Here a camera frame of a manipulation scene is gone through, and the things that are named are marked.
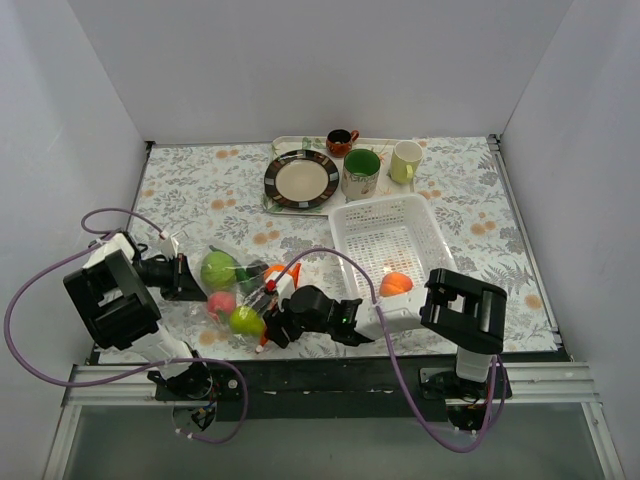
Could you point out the fake peach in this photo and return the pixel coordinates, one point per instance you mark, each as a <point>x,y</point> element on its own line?
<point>221,304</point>
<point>395,283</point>

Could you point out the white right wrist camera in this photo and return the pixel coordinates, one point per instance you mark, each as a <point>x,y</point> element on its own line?
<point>285,286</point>

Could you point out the white plastic basket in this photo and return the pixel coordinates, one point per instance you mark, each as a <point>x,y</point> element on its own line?
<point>395,233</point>

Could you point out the floral tablecloth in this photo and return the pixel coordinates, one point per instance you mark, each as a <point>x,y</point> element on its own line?
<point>214,194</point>

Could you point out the floral mug green inside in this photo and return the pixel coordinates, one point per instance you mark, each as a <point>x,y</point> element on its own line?
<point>361,168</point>

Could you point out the dark rimmed beige plate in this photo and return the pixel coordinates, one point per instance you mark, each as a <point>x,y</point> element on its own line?
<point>301,179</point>

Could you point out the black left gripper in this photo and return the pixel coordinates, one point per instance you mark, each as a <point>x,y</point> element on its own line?
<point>181,275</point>

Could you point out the floral serving tray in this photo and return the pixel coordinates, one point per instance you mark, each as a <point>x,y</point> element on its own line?
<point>285,144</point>

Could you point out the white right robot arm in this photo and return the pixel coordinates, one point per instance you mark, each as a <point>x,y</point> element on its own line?
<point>465,311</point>

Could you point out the green fake pear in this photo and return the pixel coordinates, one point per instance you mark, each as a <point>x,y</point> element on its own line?
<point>244,320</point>

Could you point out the clear zip top bag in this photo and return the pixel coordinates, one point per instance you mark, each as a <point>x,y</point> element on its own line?
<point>217,333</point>

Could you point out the aluminium frame rail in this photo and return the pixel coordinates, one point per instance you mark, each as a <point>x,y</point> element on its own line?
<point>538,382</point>

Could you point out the pale yellow mug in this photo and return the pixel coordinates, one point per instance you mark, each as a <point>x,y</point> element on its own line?
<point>407,156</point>

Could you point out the dark purple fake fruit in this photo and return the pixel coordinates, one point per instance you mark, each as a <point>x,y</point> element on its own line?
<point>251,277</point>

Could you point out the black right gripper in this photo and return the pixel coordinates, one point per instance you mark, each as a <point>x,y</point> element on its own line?
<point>275,325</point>

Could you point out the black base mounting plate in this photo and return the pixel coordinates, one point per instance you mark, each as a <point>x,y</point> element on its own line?
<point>428,378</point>

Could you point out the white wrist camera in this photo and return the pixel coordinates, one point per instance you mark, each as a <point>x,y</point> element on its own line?
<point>170,244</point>
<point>285,286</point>

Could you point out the orange fake fruit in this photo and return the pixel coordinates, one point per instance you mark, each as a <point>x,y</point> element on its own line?
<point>272,269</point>

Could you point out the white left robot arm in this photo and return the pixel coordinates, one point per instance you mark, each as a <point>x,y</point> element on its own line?
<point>111,294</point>

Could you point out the green fake cabbage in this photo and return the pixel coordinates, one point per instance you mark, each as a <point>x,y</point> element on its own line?
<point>217,271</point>

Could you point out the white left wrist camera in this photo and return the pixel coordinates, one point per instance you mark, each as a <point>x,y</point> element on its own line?
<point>170,244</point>

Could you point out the small brown cup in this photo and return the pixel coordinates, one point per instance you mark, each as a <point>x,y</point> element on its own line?
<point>339,142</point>

